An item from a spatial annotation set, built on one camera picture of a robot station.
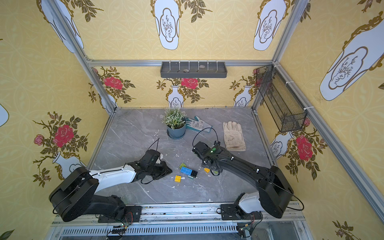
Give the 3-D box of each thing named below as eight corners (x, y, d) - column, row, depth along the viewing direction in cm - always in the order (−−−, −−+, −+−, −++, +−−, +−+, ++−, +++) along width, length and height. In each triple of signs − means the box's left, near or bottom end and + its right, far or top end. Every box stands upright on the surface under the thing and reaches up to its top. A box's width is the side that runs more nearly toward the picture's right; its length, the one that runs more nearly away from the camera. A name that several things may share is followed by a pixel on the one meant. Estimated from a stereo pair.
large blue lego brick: (180, 173, 88) (179, 170, 84) (182, 169, 90) (182, 165, 86) (190, 178, 87) (190, 174, 83) (192, 173, 89) (192, 169, 85)
